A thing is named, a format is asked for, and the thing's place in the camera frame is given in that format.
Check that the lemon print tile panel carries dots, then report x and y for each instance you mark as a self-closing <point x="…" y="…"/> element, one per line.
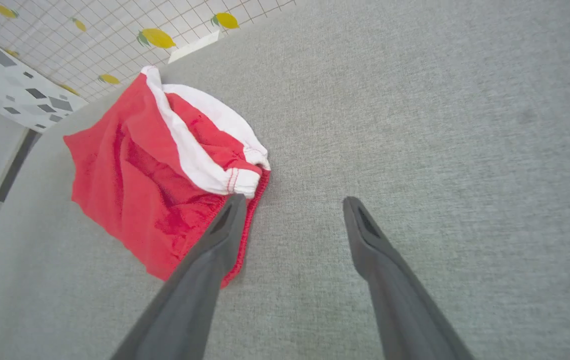
<point x="115" y="35"/>

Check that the grey terrazzo pattern panel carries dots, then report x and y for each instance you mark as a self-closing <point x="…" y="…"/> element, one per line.
<point x="10" y="90"/>

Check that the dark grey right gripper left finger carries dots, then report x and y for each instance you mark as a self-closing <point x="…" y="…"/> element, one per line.
<point x="200" y="285"/>

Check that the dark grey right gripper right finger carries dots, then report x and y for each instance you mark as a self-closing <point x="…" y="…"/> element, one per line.
<point x="395" y="290"/>

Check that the red shorts with white trim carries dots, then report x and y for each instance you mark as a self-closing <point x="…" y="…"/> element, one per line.
<point x="130" y="185"/>

